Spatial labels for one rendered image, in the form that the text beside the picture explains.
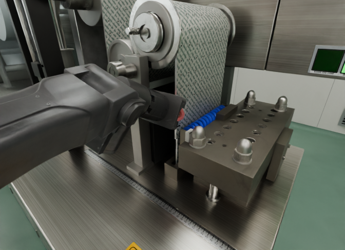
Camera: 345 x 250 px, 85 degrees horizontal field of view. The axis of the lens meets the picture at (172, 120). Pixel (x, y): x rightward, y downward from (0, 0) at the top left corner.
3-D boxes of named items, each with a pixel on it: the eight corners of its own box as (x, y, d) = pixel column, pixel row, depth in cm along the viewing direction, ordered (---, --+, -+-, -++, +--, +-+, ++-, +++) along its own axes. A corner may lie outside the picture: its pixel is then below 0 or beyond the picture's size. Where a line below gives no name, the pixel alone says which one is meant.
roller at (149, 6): (132, 55, 45) (132, -2, 39) (192, 47, 63) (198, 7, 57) (168, 68, 39) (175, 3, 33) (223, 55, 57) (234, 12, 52)
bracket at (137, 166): (125, 169, 54) (109, 56, 40) (142, 158, 58) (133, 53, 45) (137, 177, 51) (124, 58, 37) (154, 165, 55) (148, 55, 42)
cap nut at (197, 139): (186, 145, 41) (186, 126, 39) (194, 138, 44) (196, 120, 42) (200, 151, 39) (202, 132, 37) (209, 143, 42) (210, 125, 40)
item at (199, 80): (174, 138, 47) (175, 61, 39) (217, 110, 64) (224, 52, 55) (176, 139, 47) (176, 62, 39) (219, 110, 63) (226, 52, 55)
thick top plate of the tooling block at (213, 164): (177, 167, 44) (178, 145, 41) (242, 113, 72) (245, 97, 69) (247, 203, 35) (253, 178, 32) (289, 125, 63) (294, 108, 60)
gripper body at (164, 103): (177, 131, 37) (153, 126, 31) (141, 117, 43) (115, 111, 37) (187, 99, 37) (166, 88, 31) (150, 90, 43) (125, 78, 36)
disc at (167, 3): (129, 60, 47) (128, -12, 39) (130, 60, 47) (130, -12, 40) (175, 77, 40) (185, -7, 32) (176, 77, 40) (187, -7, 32)
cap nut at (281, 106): (272, 110, 59) (275, 96, 57) (275, 106, 62) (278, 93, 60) (285, 113, 57) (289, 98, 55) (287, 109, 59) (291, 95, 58)
